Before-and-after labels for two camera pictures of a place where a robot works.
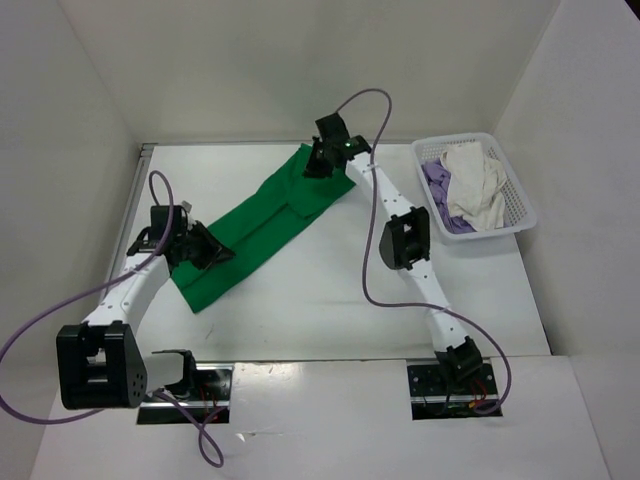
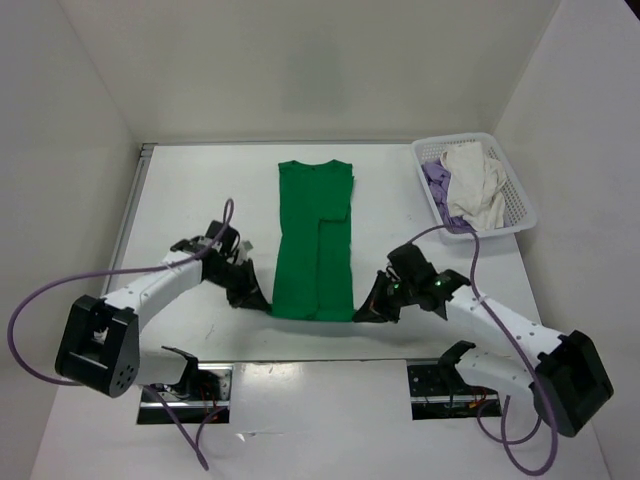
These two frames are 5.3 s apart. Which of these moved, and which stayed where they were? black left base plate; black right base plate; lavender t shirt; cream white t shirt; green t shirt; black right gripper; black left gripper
Moved: black right gripper; green t shirt; black left gripper
Stayed: black left base plate; lavender t shirt; black right base plate; cream white t shirt
